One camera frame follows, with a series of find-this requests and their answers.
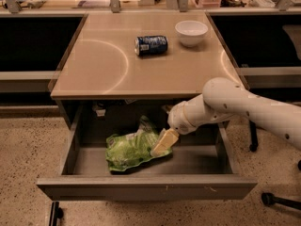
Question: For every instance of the green rice chip bag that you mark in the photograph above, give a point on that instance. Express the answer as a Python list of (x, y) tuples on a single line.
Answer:
[(131, 150)]

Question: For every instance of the blue soda can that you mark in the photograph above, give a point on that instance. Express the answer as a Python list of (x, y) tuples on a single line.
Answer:
[(150, 45)]

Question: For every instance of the grey cabinet with counter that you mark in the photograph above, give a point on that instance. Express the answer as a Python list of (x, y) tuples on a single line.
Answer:
[(102, 63)]

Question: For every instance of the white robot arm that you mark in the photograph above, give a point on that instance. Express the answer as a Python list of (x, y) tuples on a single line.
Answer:
[(220, 99)]

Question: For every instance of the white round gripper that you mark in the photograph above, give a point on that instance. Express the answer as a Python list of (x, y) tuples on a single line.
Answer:
[(178, 118)]

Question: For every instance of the black table leg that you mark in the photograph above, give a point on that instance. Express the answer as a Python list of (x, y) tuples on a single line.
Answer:
[(253, 136)]

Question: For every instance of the open grey drawer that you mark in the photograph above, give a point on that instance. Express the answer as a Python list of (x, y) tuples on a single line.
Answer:
[(201, 167)]

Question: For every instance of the white bowl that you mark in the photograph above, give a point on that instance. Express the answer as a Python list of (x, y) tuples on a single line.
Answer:
[(191, 33)]

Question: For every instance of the black chair base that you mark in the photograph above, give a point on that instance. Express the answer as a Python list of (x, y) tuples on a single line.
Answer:
[(270, 199)]

